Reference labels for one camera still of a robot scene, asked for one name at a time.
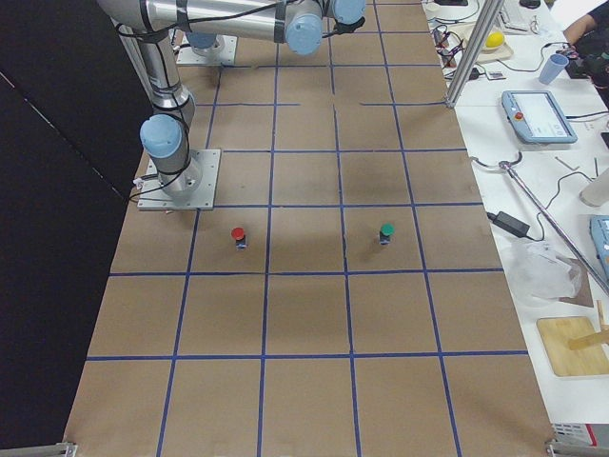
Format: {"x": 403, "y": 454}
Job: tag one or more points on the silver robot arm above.
{"x": 299, "y": 24}
{"x": 205, "y": 43}

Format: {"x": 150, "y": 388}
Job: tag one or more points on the red push button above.
{"x": 238, "y": 235}

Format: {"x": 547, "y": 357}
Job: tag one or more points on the green push button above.
{"x": 386, "y": 233}

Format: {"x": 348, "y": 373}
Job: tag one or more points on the black power adapter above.
{"x": 509, "y": 223}

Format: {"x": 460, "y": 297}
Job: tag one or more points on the clear plastic bag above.
{"x": 537, "y": 274}

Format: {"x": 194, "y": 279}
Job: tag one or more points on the blue teach pendant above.
{"x": 537, "y": 118}
{"x": 599, "y": 231}

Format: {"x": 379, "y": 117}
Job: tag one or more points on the yellow lemon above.
{"x": 493, "y": 41}

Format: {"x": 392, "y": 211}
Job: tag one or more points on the wooden cutting board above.
{"x": 573, "y": 347}

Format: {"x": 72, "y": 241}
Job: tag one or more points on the white cardboard tube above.
{"x": 596, "y": 193}

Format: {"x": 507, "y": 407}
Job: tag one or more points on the light blue plastic cup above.
{"x": 552, "y": 68}

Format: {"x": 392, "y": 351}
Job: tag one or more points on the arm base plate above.
{"x": 186, "y": 57}
{"x": 195, "y": 188}

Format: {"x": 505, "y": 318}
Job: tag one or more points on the metal rod with handle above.
{"x": 508, "y": 167}

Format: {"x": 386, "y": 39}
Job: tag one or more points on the aluminium frame post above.
{"x": 488, "y": 14}

